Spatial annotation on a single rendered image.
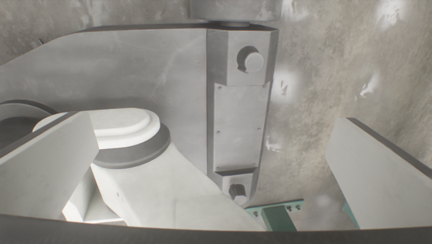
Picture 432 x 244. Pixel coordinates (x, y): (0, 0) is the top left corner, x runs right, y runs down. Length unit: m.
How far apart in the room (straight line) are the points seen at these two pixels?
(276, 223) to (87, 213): 0.76
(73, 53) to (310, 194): 1.07
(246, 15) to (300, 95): 0.42
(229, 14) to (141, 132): 0.26
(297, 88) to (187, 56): 0.43
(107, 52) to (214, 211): 0.35
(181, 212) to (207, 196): 0.05
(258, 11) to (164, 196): 0.35
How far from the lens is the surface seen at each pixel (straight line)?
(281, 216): 1.06
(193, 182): 0.31
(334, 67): 0.82
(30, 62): 0.53
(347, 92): 0.90
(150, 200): 0.29
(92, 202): 0.51
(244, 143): 0.54
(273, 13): 0.47
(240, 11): 0.43
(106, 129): 0.36
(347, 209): 1.38
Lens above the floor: 0.61
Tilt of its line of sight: 59 degrees down
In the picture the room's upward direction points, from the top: 160 degrees clockwise
